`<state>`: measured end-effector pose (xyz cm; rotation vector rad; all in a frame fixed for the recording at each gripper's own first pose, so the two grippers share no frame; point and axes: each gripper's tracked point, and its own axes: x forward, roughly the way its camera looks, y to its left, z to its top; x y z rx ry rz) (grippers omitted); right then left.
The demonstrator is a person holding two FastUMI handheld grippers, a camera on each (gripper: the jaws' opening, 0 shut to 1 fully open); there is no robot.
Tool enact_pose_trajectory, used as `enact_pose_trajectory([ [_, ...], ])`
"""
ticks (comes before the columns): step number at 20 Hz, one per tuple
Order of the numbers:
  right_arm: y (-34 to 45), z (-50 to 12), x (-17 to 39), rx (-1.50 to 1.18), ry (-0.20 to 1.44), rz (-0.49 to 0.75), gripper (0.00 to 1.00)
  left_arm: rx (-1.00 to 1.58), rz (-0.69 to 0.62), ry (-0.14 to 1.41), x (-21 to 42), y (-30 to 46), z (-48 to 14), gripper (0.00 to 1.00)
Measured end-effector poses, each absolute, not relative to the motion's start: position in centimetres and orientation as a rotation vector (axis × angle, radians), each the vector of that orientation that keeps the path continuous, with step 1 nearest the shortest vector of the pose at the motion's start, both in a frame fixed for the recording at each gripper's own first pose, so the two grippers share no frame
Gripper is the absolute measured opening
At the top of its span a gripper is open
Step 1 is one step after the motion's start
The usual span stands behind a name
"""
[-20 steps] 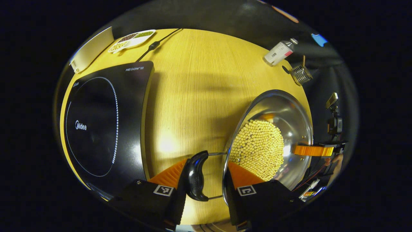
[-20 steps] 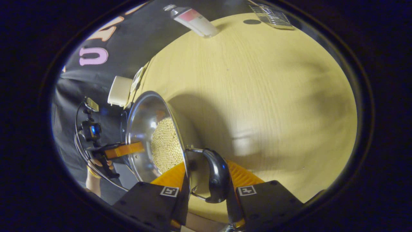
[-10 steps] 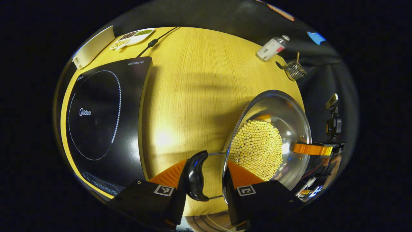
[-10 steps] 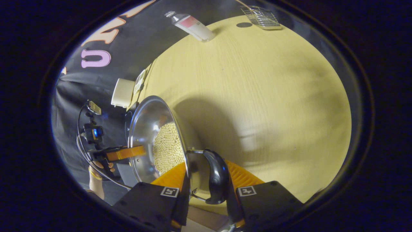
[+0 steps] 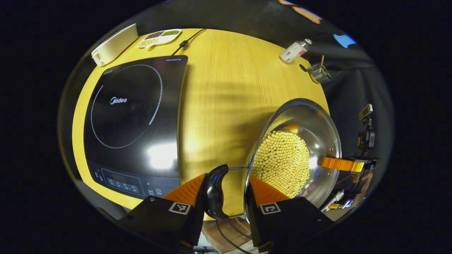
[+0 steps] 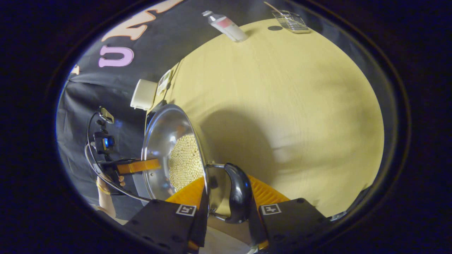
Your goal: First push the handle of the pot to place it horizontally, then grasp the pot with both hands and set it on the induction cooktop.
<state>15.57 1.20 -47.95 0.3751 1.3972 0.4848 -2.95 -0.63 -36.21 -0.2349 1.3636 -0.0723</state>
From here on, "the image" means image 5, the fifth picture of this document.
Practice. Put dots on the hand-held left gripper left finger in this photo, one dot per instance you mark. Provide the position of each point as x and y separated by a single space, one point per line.
155 215

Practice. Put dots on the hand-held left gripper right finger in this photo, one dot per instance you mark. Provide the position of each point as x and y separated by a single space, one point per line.
256 218

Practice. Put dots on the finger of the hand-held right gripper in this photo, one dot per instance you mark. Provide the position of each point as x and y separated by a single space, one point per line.
340 164

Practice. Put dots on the stainless steel pot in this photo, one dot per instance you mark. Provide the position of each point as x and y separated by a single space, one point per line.
314 120

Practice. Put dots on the pile of soybeans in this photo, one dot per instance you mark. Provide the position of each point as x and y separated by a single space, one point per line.
282 162

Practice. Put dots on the black induction cooktop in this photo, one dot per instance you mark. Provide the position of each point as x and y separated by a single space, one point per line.
134 134

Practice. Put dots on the small black disc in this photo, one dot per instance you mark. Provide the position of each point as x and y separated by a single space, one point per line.
303 67

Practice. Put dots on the clear bottle with red label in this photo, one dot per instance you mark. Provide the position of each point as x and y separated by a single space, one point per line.
293 52

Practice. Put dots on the white toaster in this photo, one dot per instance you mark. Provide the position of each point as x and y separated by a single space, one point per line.
113 46

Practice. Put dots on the white divided bean dish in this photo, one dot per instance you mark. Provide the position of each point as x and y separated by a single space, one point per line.
159 37

